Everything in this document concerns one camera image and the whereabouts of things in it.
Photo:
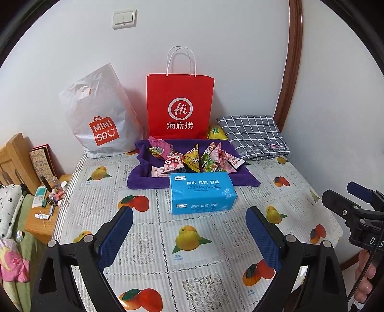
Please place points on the pink star cloth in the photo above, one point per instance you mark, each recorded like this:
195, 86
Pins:
12, 264

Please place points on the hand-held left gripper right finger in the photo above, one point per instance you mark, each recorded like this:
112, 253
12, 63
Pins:
264, 237

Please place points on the grey checked folded cloth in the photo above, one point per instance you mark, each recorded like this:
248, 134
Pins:
252, 135

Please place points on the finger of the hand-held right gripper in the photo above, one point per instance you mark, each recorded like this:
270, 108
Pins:
339, 201
360, 189

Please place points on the brown wooden door frame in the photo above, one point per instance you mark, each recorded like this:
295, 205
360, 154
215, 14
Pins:
292, 60

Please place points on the white plastic shopping bag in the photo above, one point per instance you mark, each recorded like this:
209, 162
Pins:
99, 117

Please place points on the magenta snack packet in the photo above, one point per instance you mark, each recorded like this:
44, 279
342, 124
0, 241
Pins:
159, 148

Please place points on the brown patterned book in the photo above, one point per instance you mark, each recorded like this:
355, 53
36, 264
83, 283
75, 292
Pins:
42, 162

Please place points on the green white tube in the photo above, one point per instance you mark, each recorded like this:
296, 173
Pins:
39, 195

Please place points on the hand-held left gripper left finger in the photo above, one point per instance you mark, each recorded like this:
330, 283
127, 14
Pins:
117, 237

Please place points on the red paper bag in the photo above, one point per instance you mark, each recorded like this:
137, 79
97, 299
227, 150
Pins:
180, 102

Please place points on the fruit print tablecloth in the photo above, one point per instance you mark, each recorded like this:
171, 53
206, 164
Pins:
210, 255

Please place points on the white light switch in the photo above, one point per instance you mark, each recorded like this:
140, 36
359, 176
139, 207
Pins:
124, 18

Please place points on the person's right hand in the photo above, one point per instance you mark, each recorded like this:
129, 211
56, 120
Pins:
367, 286

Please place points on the yellow green snack bag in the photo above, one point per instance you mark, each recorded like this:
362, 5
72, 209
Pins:
216, 132

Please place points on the wooden nightstand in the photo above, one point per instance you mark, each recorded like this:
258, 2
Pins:
36, 223

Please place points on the small pink bottle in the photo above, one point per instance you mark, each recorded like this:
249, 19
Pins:
57, 196

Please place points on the wooden headboard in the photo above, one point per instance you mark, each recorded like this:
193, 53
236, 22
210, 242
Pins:
15, 159

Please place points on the red white strawberry snack packet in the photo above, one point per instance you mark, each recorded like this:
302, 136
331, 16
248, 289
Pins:
174, 162

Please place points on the blue tissue pack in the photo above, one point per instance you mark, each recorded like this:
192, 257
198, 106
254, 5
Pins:
201, 192

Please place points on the purple towel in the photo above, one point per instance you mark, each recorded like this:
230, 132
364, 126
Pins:
141, 177

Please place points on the silver foil wrapper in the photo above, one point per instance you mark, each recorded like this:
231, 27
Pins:
19, 235

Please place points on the pink triangular snack packet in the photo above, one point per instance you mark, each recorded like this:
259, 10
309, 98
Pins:
216, 151

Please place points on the white black spotted pillow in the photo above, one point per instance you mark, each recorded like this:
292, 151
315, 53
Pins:
9, 207

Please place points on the white round jar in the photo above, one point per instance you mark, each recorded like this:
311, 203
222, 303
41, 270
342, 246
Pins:
64, 184

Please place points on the small white tube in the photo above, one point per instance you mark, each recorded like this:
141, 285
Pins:
42, 214

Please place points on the green bed sheet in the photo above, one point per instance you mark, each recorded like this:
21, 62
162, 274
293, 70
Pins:
27, 255

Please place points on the light pink snack packet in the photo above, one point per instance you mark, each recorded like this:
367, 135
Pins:
235, 163
156, 172

